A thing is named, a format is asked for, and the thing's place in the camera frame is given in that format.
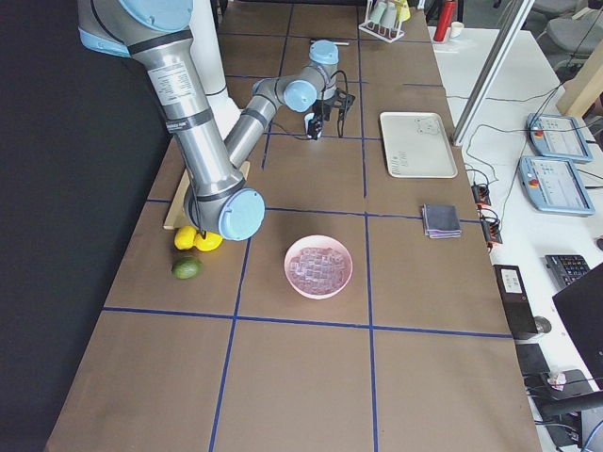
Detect black laptop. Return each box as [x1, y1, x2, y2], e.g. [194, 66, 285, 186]
[553, 264, 603, 379]

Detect computer mouse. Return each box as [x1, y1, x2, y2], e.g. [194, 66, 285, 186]
[533, 315, 552, 334]

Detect green avocado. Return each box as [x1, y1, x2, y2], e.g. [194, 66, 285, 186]
[171, 256, 202, 280]

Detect teach pendant near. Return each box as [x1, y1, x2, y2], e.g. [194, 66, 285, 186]
[518, 156, 595, 217]

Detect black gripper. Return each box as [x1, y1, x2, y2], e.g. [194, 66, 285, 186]
[308, 98, 334, 139]

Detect orange power strip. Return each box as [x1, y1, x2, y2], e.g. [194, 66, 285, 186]
[471, 184, 503, 250]

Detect teach pendant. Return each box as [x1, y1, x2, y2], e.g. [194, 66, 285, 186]
[527, 113, 594, 164]
[518, 156, 595, 217]

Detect light blue cup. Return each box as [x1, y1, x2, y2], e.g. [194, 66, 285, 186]
[304, 113, 317, 139]

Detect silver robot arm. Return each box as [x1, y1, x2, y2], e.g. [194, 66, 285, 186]
[77, 1, 339, 241]

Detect pile of clear ice cubes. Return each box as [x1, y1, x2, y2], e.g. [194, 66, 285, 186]
[287, 248, 349, 295]

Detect black keyboard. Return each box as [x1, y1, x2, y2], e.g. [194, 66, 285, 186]
[545, 254, 591, 288]

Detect wooden cutting board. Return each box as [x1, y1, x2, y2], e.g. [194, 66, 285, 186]
[164, 161, 250, 234]

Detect cream bear tray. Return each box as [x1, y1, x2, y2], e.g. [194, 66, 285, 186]
[380, 112, 458, 179]

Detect teach pendant far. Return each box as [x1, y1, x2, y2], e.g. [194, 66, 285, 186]
[527, 113, 594, 164]

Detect pink bowl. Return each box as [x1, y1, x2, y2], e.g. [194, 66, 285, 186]
[284, 234, 353, 299]

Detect black box device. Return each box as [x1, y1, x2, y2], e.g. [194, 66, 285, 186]
[493, 265, 538, 340]

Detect white cup rack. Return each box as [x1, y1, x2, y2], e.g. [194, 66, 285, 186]
[358, 0, 411, 43]

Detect small white paper cup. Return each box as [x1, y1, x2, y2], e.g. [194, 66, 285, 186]
[448, 21, 464, 39]

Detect folded grey cloth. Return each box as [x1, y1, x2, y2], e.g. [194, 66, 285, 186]
[422, 204, 462, 238]

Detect yellow lemon left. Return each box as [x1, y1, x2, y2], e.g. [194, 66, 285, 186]
[173, 225, 198, 250]

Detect red bottle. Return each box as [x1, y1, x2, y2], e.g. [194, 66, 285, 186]
[432, 0, 457, 42]

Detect aluminium frame post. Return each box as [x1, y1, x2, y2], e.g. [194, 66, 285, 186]
[451, 0, 534, 146]

